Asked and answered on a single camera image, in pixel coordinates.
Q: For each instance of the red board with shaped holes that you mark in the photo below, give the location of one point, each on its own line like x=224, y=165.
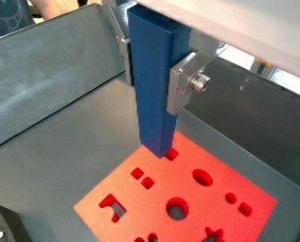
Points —
x=176, y=199

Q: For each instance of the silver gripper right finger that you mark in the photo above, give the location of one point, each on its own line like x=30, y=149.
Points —
x=186, y=76

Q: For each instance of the person in patterned shirt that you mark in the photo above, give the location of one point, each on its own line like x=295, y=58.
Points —
x=17, y=16

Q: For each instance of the grey bin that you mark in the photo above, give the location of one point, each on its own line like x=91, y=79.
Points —
x=66, y=117

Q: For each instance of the black object at corner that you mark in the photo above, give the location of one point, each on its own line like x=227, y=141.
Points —
x=12, y=231

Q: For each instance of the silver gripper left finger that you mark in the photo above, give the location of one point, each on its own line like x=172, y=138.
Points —
x=118, y=14

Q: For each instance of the blue rectangular bar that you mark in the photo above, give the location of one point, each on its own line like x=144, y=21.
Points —
x=158, y=44

